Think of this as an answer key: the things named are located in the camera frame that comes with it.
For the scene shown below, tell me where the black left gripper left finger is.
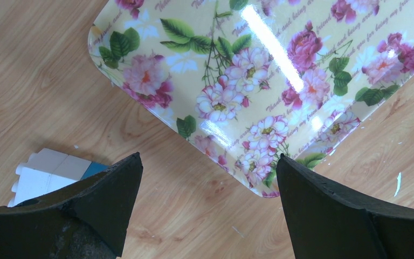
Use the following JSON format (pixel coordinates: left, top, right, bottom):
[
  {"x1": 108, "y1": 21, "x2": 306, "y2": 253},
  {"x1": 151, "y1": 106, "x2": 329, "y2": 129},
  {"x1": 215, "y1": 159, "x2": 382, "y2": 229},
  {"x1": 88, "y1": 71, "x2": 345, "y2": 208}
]
[{"x1": 0, "y1": 153, "x2": 143, "y2": 258}]

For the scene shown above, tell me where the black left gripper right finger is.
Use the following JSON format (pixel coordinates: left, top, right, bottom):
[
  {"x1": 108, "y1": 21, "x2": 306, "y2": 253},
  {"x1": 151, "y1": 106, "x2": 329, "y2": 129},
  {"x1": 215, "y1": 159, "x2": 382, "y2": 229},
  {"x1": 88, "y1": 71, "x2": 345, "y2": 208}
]
[{"x1": 276, "y1": 155, "x2": 414, "y2": 258}]

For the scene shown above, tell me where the floral yellow tray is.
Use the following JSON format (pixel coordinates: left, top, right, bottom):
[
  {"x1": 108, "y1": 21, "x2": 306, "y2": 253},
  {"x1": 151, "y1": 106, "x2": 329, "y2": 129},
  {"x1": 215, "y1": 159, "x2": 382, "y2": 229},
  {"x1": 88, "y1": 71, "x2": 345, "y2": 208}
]
[{"x1": 87, "y1": 1, "x2": 414, "y2": 198}]

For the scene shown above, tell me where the white dough scrap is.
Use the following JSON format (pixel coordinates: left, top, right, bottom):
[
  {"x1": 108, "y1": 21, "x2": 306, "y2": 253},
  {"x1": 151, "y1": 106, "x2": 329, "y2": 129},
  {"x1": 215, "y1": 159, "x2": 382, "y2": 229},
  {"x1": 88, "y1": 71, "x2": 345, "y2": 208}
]
[{"x1": 394, "y1": 172, "x2": 402, "y2": 197}]

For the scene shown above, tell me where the white and blue toy block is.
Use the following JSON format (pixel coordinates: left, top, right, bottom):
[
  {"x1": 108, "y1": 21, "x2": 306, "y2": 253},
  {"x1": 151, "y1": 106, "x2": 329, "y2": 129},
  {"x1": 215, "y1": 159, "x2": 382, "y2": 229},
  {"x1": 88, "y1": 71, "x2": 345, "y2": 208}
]
[{"x1": 8, "y1": 148, "x2": 108, "y2": 207}]

